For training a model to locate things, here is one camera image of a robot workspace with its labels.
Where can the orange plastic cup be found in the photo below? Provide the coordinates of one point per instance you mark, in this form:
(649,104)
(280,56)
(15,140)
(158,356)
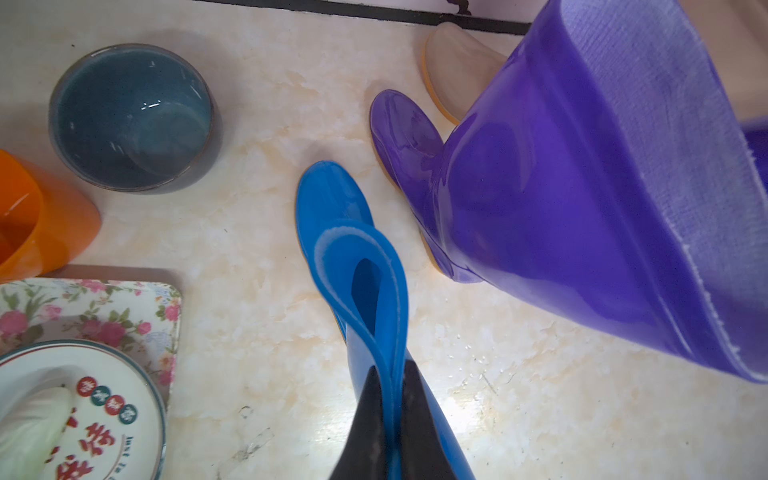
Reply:
(45,222)

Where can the purple rain boot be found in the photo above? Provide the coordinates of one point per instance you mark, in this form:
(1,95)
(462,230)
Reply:
(602,176)

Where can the blue rain boot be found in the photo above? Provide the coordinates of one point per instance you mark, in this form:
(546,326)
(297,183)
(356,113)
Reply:
(359,274)

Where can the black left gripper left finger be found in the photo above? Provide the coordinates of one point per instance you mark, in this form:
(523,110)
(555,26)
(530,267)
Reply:
(364,455)

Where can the white green vegetable toy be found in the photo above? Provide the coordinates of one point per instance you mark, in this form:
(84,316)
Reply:
(32,430)

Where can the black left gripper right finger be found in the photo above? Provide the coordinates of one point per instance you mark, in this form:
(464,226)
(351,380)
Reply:
(422,454)

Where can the beige rain boot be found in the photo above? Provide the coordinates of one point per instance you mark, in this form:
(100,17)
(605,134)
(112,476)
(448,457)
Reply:
(457,68)

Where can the grey blue ceramic bowl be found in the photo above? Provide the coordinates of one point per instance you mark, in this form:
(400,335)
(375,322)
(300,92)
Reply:
(135,118)

